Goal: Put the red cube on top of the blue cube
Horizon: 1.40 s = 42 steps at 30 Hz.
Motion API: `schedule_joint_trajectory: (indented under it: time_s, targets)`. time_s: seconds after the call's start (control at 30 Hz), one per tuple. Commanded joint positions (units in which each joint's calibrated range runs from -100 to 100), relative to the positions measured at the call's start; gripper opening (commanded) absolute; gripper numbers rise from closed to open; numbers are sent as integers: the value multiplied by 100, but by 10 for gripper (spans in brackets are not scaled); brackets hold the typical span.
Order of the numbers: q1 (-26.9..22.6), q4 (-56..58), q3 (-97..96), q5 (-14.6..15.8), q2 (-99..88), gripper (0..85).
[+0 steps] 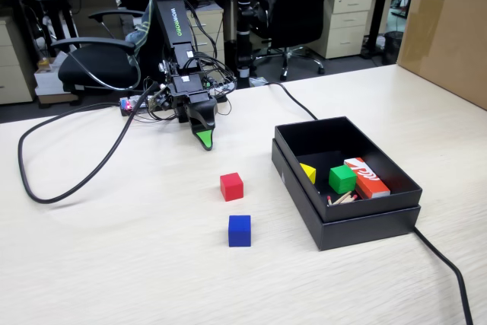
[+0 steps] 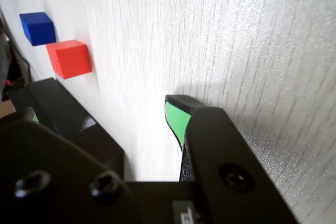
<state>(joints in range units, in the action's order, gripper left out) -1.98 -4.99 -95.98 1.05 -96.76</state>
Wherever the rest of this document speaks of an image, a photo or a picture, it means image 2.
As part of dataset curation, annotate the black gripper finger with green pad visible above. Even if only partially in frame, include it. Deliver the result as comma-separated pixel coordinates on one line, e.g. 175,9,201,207
164,94,300,224
0,106,132,224

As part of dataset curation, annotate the red cube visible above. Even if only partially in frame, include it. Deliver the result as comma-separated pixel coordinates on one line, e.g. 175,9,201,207
46,39,93,80

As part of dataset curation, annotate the blue cube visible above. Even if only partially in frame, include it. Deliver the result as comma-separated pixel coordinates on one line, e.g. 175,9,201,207
19,12,57,47

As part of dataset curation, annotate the black open box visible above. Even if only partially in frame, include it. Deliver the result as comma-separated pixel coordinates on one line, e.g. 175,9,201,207
26,78,125,182

